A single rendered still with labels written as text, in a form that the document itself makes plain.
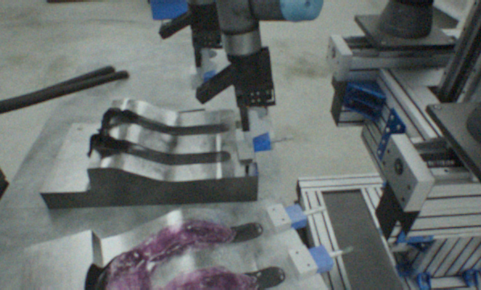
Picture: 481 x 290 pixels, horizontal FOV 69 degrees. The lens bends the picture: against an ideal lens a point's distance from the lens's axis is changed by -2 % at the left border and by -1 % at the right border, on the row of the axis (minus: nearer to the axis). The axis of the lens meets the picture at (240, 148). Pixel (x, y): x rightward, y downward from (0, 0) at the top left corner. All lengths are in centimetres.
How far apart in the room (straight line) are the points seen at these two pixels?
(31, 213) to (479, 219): 100
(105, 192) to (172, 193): 15
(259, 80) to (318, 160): 148
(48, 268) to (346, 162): 179
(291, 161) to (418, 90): 119
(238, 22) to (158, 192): 42
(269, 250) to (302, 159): 147
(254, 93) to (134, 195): 36
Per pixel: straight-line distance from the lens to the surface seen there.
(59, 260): 72
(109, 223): 88
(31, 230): 94
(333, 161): 219
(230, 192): 84
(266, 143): 81
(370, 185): 178
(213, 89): 74
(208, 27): 98
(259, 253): 72
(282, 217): 74
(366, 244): 159
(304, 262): 69
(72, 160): 97
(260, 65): 72
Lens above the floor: 147
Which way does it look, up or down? 42 degrees down
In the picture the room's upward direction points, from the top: straight up
